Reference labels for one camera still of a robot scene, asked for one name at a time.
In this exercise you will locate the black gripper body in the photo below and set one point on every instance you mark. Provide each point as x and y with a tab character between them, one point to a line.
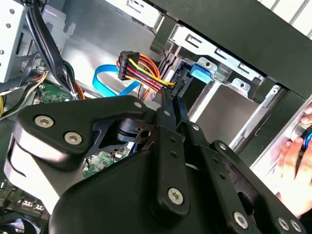
117	195

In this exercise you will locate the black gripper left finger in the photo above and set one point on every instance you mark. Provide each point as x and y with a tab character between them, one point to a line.
73	117

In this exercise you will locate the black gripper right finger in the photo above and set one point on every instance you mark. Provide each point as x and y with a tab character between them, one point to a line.
214	165

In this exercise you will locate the person's hand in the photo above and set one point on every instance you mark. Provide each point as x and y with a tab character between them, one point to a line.
290	156

